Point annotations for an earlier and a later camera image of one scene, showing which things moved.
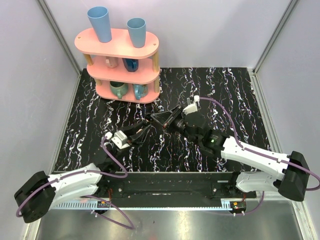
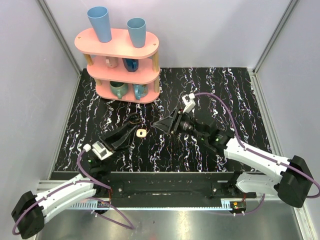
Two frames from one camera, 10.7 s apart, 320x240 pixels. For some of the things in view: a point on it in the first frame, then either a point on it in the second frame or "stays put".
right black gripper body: [176, 120] stays put
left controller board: [103, 204] stays put
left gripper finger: [139, 137] -> [116, 143]
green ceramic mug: [119, 88] stays put
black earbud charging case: [146, 123] -> [134, 118]
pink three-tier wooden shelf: [122, 73] stays put
